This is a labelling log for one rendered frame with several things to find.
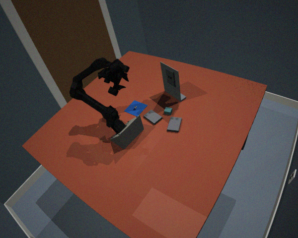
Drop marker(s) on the small teal block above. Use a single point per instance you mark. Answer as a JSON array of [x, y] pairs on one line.
[[168, 111]]

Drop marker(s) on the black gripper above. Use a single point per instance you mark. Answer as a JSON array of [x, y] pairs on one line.
[[116, 80]]

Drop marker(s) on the blue square patch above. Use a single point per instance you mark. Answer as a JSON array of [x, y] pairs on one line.
[[139, 109]]

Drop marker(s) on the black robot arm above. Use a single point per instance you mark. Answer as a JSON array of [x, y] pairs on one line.
[[76, 91]]

